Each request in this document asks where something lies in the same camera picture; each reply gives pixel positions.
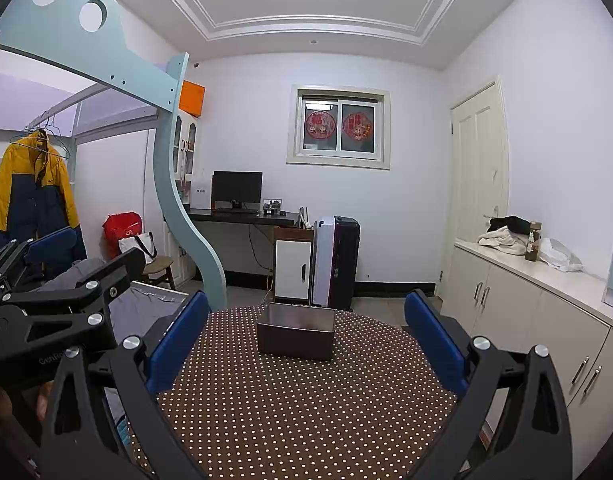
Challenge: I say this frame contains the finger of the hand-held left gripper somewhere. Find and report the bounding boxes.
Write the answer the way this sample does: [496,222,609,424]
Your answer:
[0,226,87,293]
[0,247,148,352]

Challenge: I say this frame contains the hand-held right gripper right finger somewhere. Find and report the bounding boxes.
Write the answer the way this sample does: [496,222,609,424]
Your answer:
[403,289,573,480]

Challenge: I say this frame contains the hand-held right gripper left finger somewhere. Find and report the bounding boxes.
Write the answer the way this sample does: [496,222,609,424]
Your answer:
[39,290,210,480]

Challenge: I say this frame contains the grey storage box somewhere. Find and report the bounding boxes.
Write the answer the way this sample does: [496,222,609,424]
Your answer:
[256,302,337,361]

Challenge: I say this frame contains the person's left hand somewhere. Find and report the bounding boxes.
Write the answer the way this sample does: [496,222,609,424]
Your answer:
[0,381,54,423]

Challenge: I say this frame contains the white tote bag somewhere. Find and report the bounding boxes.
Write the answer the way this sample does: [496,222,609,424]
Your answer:
[118,232,157,266]

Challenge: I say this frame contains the wooden chair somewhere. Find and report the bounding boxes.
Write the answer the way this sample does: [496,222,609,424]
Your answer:
[136,255,177,291]

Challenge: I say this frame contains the red bag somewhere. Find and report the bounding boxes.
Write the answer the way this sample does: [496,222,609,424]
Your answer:
[103,212,144,256]

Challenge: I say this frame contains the yellow and navy jacket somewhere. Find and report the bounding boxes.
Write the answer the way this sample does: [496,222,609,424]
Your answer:
[0,130,87,281]

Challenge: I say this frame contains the white sideboard cabinet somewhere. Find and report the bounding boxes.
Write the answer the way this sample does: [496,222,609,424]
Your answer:
[436,240,613,476]

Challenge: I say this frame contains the white carton box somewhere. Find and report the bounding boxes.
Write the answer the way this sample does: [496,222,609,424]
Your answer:
[189,180,213,209]

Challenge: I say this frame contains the dark desk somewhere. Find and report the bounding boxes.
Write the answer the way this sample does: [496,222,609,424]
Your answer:
[186,207,315,306]

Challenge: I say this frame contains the dark purple suitcase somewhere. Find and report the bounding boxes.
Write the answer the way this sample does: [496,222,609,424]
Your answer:
[329,216,361,311]

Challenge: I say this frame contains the white garment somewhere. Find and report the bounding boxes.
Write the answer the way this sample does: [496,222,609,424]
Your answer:
[477,226,528,260]

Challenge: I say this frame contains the black computer monitor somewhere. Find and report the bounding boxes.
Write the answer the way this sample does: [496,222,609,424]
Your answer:
[211,171,264,211]

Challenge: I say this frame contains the small white cabinet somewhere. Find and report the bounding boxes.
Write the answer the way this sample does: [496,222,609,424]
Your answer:
[275,239,314,305]

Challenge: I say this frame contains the brown glass bottle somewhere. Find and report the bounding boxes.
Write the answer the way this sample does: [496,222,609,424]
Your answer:
[525,221,542,262]

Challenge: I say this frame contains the brown polka dot tablecloth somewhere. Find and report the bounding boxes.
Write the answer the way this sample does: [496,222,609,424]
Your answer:
[129,305,459,480]

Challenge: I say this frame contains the white suitcase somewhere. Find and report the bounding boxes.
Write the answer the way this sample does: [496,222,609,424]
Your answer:
[311,216,337,308]

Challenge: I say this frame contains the white glass-door cabinet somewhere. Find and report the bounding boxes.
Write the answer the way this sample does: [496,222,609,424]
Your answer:
[174,112,200,208]

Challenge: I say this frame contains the black garment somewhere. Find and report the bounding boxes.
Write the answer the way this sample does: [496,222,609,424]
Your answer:
[487,215,532,235]

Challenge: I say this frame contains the clear plastic bag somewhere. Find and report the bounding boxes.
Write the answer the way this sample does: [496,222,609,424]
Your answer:
[539,237,584,273]

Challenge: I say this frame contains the white door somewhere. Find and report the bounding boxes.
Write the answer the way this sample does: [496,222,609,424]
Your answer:
[449,80,509,301]

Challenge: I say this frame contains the orange box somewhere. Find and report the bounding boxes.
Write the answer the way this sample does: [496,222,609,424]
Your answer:
[179,80,206,118]

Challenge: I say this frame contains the white framed window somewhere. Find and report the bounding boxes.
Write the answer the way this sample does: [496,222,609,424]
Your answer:
[286,84,391,172]

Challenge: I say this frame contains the red paper window decoration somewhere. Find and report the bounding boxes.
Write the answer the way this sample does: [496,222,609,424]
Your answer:
[343,112,373,141]
[305,110,336,140]

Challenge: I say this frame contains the teal loft bed frame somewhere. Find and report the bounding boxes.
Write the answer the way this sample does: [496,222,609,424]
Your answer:
[0,0,228,313]

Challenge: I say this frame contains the wire clothes hanger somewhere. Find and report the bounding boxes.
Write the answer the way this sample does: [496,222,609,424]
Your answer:
[9,120,70,161]

